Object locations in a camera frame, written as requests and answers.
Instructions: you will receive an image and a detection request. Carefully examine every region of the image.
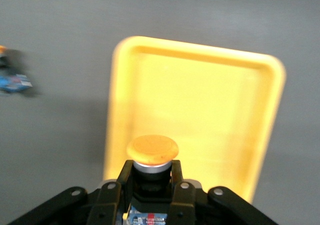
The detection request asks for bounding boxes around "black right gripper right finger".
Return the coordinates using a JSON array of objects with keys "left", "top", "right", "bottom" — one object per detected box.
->
[{"left": 166, "top": 159, "right": 278, "bottom": 225}]

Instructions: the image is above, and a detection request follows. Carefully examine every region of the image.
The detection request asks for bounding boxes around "yellow plastic tray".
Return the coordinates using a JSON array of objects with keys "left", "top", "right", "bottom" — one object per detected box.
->
[{"left": 102, "top": 35, "right": 287, "bottom": 205}]

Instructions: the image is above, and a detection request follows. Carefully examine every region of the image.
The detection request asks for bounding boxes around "yellow push button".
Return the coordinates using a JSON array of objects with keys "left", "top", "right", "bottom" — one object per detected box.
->
[
  {"left": 0, "top": 44, "right": 35, "bottom": 96},
  {"left": 122, "top": 134, "right": 180, "bottom": 225}
]

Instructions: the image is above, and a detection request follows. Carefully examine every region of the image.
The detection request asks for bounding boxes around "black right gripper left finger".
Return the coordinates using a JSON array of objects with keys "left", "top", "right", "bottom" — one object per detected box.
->
[{"left": 7, "top": 159, "right": 136, "bottom": 225}]

